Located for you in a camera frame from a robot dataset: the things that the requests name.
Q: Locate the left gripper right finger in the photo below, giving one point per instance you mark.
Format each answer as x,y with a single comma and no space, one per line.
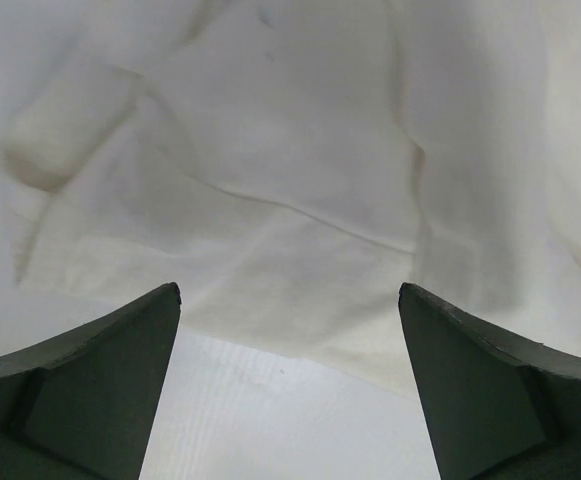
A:
497,405

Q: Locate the cream white t shirt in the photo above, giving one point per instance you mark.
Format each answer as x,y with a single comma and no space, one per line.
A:
290,164

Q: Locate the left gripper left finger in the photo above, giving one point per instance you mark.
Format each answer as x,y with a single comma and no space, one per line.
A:
81,405

